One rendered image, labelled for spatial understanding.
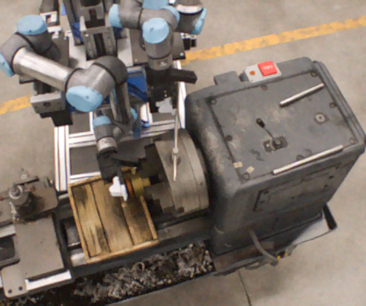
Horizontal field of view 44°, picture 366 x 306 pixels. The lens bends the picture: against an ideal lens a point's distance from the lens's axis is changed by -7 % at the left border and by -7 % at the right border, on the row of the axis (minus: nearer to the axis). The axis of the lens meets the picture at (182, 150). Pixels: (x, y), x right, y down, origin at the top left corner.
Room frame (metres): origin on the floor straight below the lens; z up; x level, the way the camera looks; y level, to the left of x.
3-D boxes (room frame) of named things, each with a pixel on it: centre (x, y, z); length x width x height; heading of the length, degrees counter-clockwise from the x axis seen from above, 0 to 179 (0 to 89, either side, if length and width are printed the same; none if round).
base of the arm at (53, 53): (1.30, 0.59, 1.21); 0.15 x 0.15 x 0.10
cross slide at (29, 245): (0.61, 0.61, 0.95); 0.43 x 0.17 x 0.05; 17
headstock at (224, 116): (0.91, -0.35, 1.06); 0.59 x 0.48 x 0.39; 107
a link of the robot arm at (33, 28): (1.29, 0.59, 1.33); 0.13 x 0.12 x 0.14; 147
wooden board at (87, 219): (0.69, 0.30, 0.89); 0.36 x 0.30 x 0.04; 17
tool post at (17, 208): (0.67, 0.62, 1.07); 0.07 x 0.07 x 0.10; 17
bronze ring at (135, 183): (0.73, 0.17, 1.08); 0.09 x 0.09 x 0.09; 17
